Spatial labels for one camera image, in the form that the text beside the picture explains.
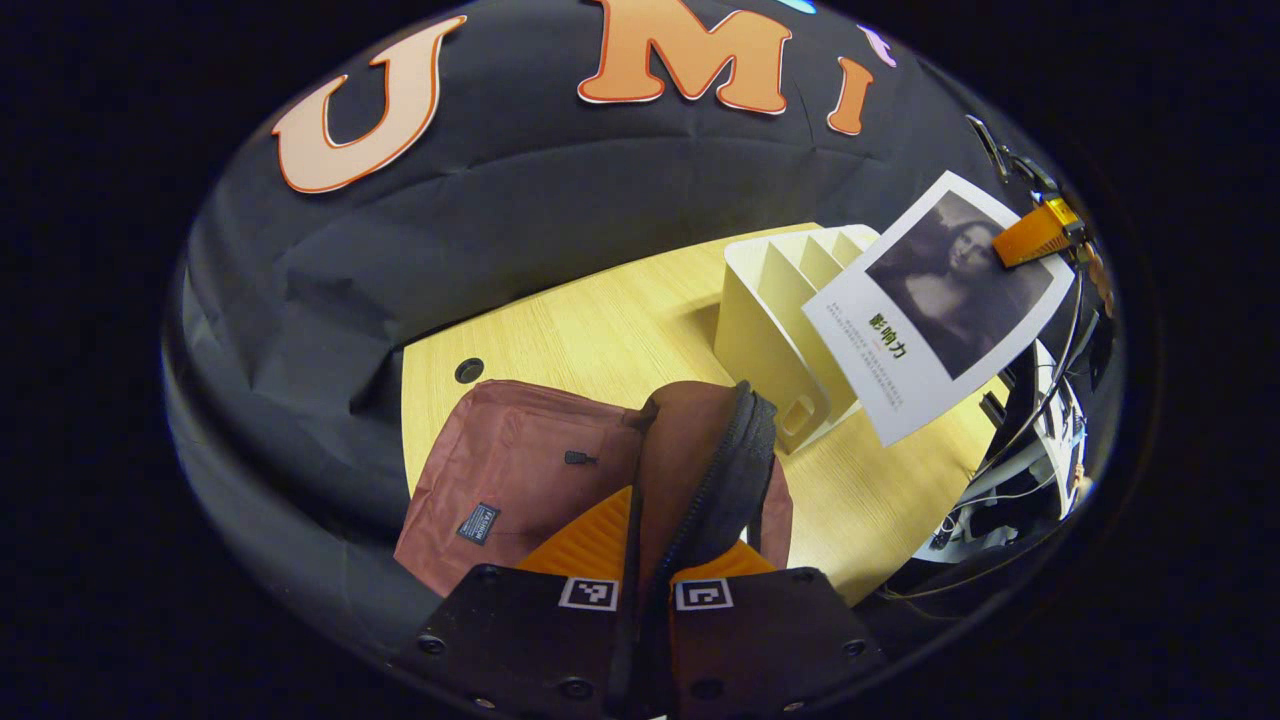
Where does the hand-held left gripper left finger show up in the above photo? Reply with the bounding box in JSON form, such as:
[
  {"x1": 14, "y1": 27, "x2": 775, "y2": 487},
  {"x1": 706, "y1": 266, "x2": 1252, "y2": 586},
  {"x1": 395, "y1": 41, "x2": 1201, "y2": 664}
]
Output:
[{"x1": 412, "y1": 485, "x2": 641, "y2": 720}]

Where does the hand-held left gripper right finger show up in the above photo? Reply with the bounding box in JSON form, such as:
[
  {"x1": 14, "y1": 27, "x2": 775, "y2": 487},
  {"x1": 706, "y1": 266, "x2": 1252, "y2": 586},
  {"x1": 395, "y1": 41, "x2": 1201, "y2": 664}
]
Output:
[{"x1": 665, "y1": 540, "x2": 889, "y2": 720}]

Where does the maroon schoolbag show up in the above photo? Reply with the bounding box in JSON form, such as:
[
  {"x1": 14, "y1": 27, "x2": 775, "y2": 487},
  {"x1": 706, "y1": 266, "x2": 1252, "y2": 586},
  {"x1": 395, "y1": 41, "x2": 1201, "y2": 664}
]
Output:
[{"x1": 393, "y1": 378, "x2": 796, "y2": 601}]

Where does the white portrait cover book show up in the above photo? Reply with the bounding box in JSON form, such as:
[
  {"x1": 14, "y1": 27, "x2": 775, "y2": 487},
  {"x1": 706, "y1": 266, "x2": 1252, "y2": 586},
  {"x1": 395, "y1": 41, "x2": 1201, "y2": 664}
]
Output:
[{"x1": 802, "y1": 170, "x2": 1076, "y2": 448}]

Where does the cream plastic bookshelf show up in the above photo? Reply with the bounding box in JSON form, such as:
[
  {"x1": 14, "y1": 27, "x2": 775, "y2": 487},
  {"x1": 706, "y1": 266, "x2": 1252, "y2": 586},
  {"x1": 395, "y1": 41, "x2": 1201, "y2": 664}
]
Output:
[{"x1": 713, "y1": 224, "x2": 883, "y2": 456}]

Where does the black backdrop cloth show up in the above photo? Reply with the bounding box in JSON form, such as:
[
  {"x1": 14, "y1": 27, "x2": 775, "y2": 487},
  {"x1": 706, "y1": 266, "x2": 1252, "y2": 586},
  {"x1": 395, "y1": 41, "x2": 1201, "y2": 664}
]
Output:
[{"x1": 165, "y1": 0, "x2": 1101, "y2": 651}]

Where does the white electronic device with cables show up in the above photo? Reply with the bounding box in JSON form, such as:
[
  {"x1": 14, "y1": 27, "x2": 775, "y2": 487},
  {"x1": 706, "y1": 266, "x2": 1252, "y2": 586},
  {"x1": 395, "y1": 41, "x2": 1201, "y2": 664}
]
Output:
[{"x1": 915, "y1": 340, "x2": 1093, "y2": 566}]

